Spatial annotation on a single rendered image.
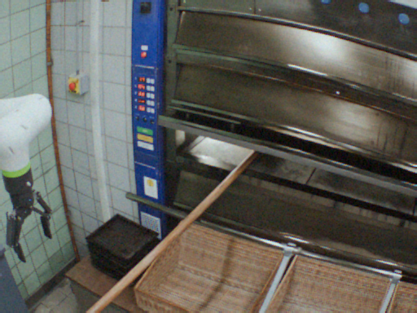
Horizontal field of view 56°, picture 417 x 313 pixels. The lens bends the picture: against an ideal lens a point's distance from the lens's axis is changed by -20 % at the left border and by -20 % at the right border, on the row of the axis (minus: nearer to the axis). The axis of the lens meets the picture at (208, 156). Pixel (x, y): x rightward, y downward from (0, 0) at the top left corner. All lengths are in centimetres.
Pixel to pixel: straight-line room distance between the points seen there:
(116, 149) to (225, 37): 90
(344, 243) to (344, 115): 60
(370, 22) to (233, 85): 71
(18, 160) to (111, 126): 139
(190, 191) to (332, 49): 102
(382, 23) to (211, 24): 75
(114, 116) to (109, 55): 33
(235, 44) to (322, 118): 45
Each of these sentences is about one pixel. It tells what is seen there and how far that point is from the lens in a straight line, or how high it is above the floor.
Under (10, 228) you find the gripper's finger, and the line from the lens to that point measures 116.
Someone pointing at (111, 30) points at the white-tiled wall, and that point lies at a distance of 221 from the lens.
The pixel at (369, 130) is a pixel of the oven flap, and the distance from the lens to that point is 179.
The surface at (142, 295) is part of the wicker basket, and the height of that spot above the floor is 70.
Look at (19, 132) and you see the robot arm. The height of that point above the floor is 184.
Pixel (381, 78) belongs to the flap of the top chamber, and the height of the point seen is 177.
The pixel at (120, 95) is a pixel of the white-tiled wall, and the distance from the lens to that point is 228.
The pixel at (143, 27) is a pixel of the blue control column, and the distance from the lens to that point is 204.
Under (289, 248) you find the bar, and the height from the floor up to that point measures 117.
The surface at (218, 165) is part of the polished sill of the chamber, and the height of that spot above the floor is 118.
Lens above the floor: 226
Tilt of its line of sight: 29 degrees down
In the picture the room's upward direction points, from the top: 1 degrees clockwise
